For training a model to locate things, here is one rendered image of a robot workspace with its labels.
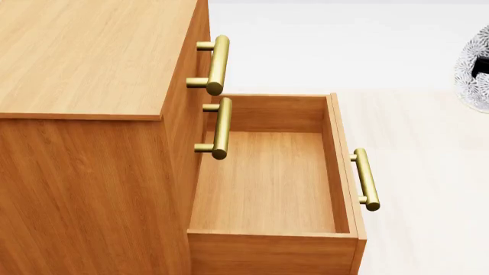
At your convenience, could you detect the open wooden drawer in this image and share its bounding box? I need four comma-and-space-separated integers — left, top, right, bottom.
186, 92, 368, 275

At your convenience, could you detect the black white patterned bowl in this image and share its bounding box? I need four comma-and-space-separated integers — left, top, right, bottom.
453, 24, 489, 113

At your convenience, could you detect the brass bar drawer handle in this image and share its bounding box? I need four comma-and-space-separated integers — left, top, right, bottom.
349, 147, 381, 213
193, 96, 233, 160
186, 34, 232, 97

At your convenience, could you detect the wooden drawer cabinet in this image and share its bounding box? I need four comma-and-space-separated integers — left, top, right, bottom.
0, 0, 213, 275

